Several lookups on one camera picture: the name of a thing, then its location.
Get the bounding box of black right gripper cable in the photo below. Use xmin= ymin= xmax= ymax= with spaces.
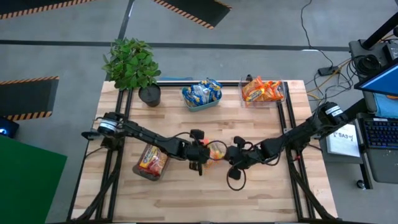
xmin=226 ymin=167 xmax=247 ymax=192

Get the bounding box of black device blue light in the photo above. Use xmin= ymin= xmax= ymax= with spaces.
xmin=0 ymin=116 xmax=20 ymax=139

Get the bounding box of coiled black cable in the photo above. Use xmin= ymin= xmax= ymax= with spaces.
xmin=354 ymin=54 xmax=382 ymax=75

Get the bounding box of blue cloth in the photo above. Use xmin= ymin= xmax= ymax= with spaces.
xmin=373 ymin=92 xmax=398 ymax=119

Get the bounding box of teal plastic bin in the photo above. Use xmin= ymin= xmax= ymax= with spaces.
xmin=181 ymin=81 xmax=223 ymax=113

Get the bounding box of grey workstation cart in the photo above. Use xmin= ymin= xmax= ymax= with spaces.
xmin=320 ymin=93 xmax=398 ymax=190

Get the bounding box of white paper sheet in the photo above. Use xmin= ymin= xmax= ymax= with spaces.
xmin=325 ymin=123 xmax=361 ymax=158

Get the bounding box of blue-screen monitor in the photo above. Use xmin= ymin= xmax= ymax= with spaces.
xmin=354 ymin=58 xmax=398 ymax=97

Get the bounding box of backlit keyboard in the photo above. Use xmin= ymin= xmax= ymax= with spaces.
xmin=362 ymin=118 xmax=398 ymax=150

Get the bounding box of black pole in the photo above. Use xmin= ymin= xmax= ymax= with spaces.
xmin=362 ymin=12 xmax=398 ymax=50

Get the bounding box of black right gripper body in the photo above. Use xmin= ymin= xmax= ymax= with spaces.
xmin=226 ymin=146 xmax=262 ymax=169

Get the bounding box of smoky grey plastic bin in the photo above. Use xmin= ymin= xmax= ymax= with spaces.
xmin=132 ymin=142 xmax=171 ymax=182

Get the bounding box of green potted plant black pot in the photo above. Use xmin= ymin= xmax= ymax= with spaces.
xmin=101 ymin=37 xmax=162 ymax=108

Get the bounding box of black hazard-striped mat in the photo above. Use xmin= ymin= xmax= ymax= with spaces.
xmin=0 ymin=0 xmax=97 ymax=20
xmin=152 ymin=0 xmax=233 ymax=30
xmin=0 ymin=76 xmax=60 ymax=121

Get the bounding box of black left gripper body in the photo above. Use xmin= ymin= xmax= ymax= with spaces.
xmin=185 ymin=141 xmax=211 ymax=164

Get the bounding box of green board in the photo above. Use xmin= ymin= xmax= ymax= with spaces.
xmin=0 ymin=134 xmax=68 ymax=224

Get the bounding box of clear plastic bin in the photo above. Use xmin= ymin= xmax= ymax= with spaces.
xmin=238 ymin=77 xmax=286 ymax=108

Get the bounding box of black power adapter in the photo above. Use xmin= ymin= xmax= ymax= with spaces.
xmin=317 ymin=65 xmax=340 ymax=77

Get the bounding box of black aluminium table frame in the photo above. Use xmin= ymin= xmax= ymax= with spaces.
xmin=67 ymin=80 xmax=340 ymax=223

